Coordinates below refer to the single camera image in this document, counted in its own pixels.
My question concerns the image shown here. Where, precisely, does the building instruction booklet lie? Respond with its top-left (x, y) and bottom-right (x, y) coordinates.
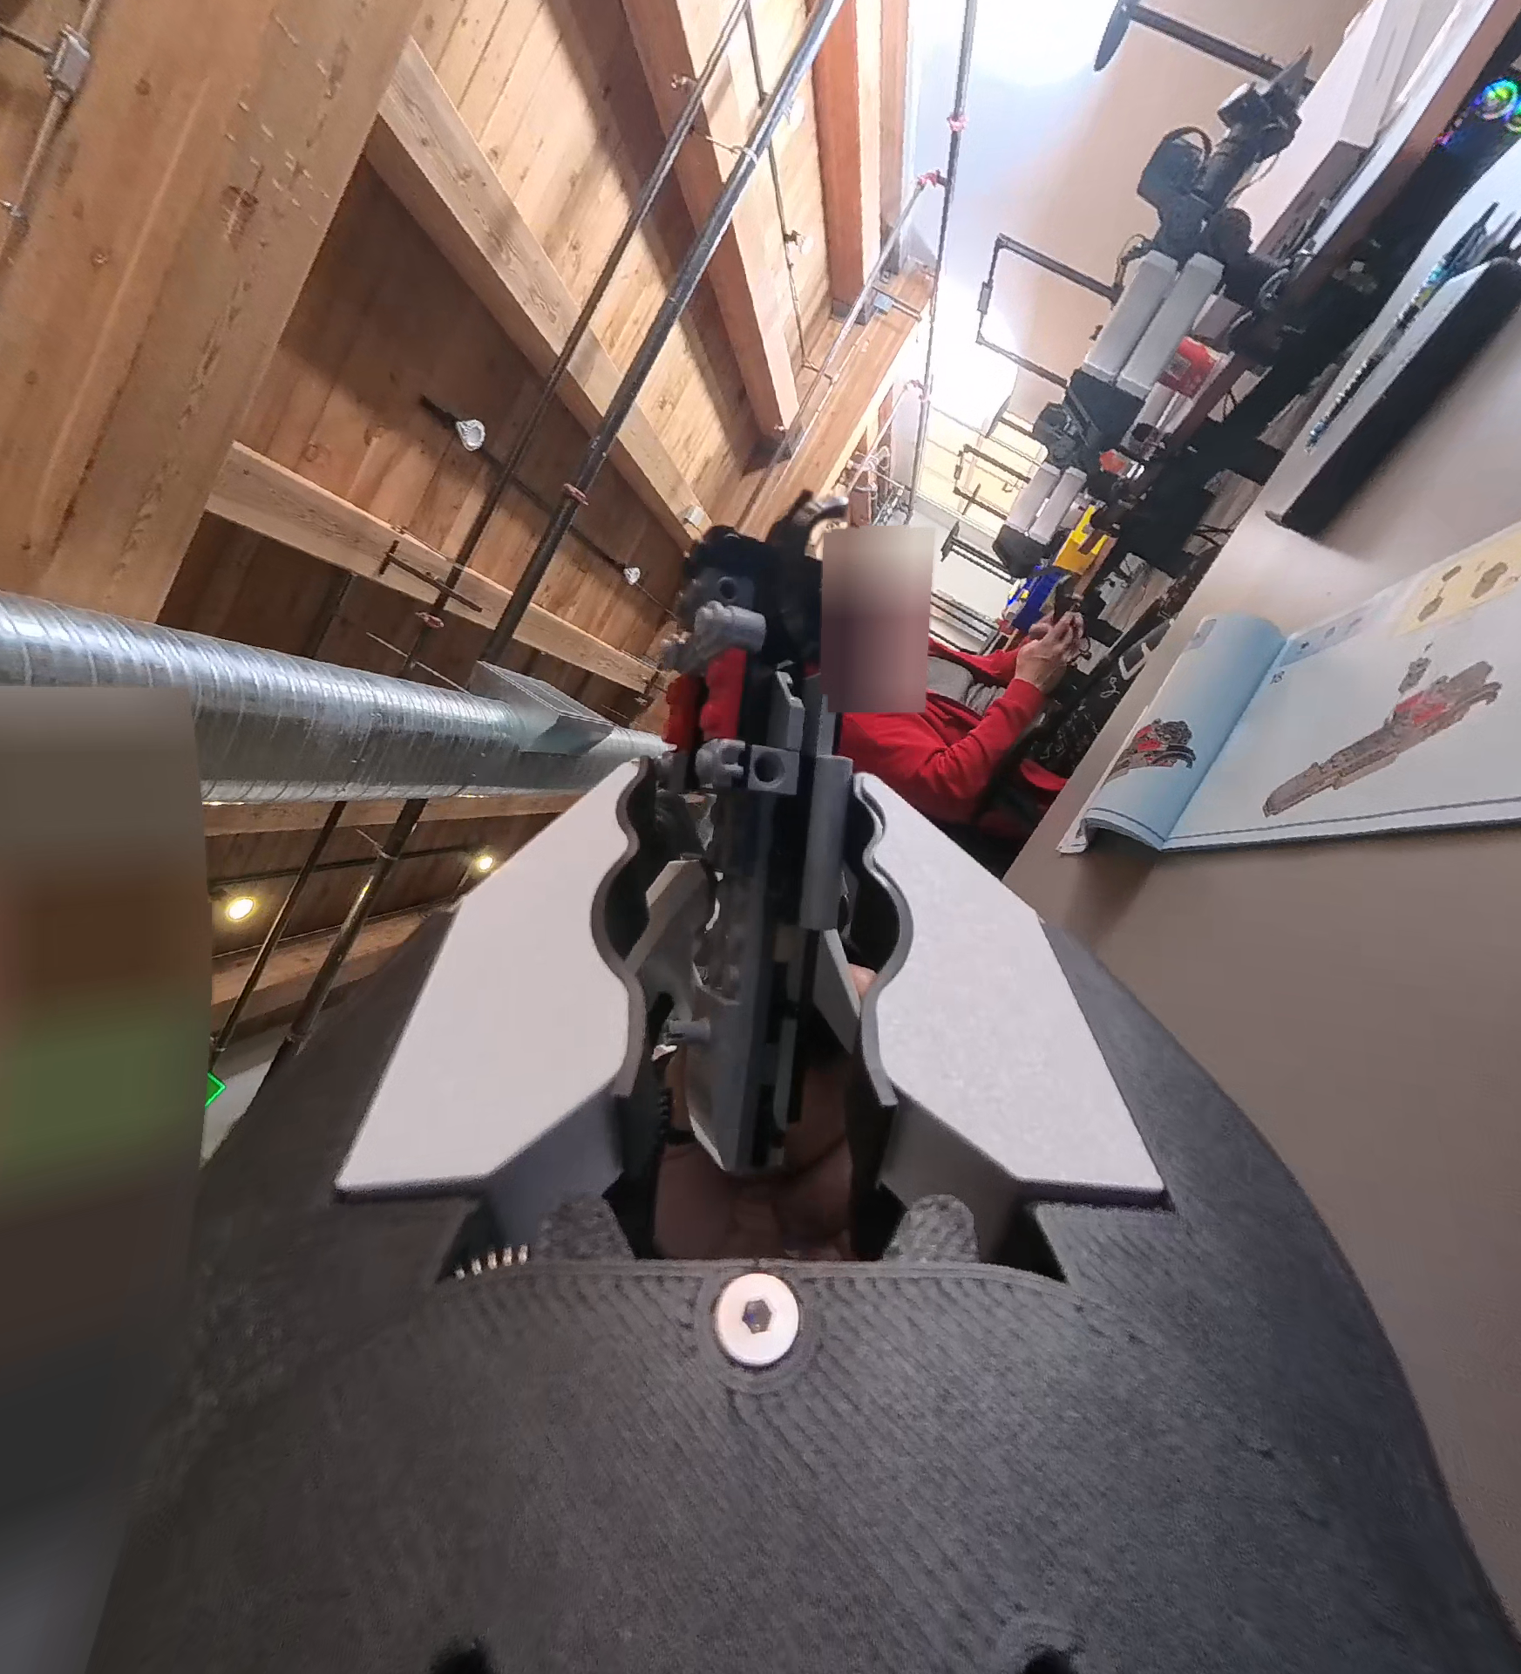
top-left (1058, 506), bottom-right (1521, 857)

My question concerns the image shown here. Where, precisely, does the grey red toy brick spaceship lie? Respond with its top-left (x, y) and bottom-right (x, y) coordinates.
top-left (648, 494), bottom-right (880, 1178)

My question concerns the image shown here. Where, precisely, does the black floor lamp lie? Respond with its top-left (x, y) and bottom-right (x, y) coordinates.
top-left (1090, 0), bottom-right (1314, 80)

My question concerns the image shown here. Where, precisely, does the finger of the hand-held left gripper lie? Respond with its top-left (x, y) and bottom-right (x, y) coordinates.
top-left (629, 855), bottom-right (741, 1146)
top-left (816, 915), bottom-right (869, 1067)

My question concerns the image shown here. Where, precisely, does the grey desk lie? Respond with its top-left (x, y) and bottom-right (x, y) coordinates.
top-left (1002, 234), bottom-right (1521, 1674)

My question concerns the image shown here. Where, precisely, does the person's left hand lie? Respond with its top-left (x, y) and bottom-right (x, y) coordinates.
top-left (653, 1057), bottom-right (855, 1263)

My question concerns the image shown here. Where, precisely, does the slim black power bank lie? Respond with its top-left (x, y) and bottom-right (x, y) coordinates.
top-left (1281, 257), bottom-right (1521, 534)

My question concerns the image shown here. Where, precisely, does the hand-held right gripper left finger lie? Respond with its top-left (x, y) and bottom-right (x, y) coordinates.
top-left (333, 759), bottom-right (664, 1256)

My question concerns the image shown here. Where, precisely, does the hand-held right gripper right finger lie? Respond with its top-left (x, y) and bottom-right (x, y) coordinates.
top-left (843, 771), bottom-right (1167, 1267)

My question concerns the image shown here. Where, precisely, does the thick black ceiling pipe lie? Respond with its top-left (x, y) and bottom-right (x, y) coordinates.
top-left (289, 0), bottom-right (853, 1048)

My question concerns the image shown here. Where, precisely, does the white rectangular device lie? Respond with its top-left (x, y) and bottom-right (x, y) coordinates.
top-left (1085, 248), bottom-right (1232, 394)

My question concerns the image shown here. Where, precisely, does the silver spiral air duct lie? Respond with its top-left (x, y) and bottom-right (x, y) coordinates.
top-left (0, 573), bottom-right (676, 806)

